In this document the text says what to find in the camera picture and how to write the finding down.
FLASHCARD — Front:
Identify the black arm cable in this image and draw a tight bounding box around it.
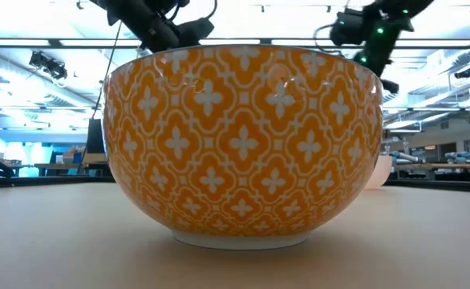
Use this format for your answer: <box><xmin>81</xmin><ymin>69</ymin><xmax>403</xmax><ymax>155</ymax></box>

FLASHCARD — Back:
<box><xmin>313</xmin><ymin>22</ymin><xmax>337</xmax><ymax>54</ymax></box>
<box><xmin>169</xmin><ymin>0</ymin><xmax>219</xmax><ymax>22</ymax></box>

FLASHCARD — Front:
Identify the black ceiling-mounted camera rig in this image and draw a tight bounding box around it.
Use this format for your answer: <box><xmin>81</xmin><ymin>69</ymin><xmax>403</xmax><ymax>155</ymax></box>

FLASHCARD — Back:
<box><xmin>28</xmin><ymin>51</ymin><xmax>68</xmax><ymax>80</ymax></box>

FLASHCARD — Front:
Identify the thin black hanging cable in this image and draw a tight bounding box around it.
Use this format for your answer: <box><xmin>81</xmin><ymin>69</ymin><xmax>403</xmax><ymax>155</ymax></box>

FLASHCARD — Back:
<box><xmin>78</xmin><ymin>20</ymin><xmax>124</xmax><ymax>169</ymax></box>

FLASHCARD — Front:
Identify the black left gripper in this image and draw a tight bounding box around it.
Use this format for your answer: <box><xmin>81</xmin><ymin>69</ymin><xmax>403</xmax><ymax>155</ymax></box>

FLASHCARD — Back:
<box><xmin>127</xmin><ymin>8</ymin><xmax>216</xmax><ymax>54</ymax></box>

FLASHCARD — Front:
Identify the orange patterned ceramic bowl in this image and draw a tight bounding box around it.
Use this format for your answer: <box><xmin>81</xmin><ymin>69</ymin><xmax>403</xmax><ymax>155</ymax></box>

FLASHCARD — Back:
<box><xmin>103</xmin><ymin>44</ymin><xmax>384</xmax><ymax>251</ymax></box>

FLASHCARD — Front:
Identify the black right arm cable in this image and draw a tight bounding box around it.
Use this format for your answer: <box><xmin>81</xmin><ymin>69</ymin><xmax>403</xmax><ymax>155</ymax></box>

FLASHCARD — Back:
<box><xmin>313</xmin><ymin>22</ymin><xmax>337</xmax><ymax>54</ymax></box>

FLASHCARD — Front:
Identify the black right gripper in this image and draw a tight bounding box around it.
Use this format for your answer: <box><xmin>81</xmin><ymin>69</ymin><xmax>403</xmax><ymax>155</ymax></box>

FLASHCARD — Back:
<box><xmin>353</xmin><ymin>18</ymin><xmax>415</xmax><ymax>96</ymax></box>

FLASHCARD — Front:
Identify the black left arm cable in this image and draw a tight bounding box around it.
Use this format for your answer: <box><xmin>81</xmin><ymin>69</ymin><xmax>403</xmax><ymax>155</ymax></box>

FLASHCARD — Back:
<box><xmin>169</xmin><ymin>0</ymin><xmax>219</xmax><ymax>22</ymax></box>

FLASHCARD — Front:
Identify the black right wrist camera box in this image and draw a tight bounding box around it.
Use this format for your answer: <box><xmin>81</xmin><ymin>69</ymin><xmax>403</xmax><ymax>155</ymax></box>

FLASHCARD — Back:
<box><xmin>330</xmin><ymin>10</ymin><xmax>367</xmax><ymax>47</ymax></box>

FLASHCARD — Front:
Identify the background wooden desk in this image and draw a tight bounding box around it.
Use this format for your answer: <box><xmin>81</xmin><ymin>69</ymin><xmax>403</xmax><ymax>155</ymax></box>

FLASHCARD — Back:
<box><xmin>33</xmin><ymin>161</ymin><xmax>111</xmax><ymax>177</ymax></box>

